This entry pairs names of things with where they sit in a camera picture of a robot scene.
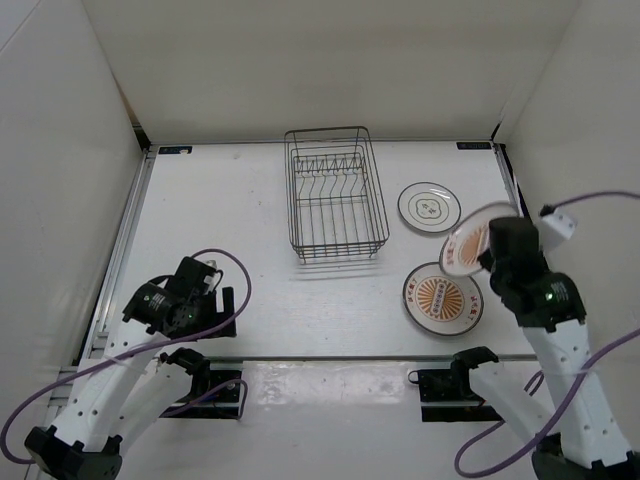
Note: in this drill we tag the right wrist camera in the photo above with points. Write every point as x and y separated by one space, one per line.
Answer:
521 239

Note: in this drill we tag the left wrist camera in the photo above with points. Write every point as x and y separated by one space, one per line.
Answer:
192 277

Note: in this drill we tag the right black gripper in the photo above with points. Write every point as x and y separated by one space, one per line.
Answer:
485 259

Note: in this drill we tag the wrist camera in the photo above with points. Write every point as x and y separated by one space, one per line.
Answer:
192 277
521 239

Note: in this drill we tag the black patterned white plate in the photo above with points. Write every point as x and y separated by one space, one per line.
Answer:
429 208

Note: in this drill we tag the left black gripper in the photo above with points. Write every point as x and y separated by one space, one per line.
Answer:
216 318

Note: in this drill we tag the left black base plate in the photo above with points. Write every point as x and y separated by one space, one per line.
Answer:
220 395

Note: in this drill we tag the red patterned plate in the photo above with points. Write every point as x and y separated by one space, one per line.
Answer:
442 305
470 239

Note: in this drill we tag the blue corner label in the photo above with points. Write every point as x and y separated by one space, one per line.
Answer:
175 150
466 145

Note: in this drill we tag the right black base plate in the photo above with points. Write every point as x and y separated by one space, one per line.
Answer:
442 402

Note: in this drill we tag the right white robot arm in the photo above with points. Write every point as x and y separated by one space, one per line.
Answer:
579 438

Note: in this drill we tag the left blue corner label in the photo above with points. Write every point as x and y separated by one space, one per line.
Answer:
175 150

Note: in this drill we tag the wire dish rack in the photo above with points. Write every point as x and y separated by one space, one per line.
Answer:
335 204

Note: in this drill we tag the right blue corner label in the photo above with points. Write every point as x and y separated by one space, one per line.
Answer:
466 145

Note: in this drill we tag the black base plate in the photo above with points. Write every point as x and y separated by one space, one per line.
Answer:
220 395
442 402

